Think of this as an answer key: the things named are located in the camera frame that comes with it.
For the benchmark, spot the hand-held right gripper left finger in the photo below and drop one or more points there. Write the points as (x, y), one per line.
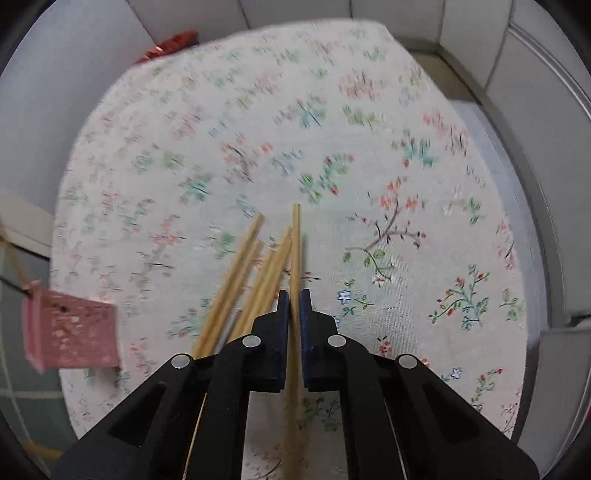
(282, 318)

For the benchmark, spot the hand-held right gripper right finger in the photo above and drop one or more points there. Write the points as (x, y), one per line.
(304, 318)

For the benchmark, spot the pink chopstick holder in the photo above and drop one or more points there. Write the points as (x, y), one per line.
(74, 332)

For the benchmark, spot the floral tablecloth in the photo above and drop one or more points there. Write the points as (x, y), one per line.
(286, 152)

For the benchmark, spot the brown floor mat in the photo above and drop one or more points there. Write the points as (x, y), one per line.
(434, 76)

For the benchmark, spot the wooden strips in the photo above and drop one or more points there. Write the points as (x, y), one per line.
(14, 258)

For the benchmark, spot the trash bin with red bag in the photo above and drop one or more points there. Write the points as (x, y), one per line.
(173, 44)

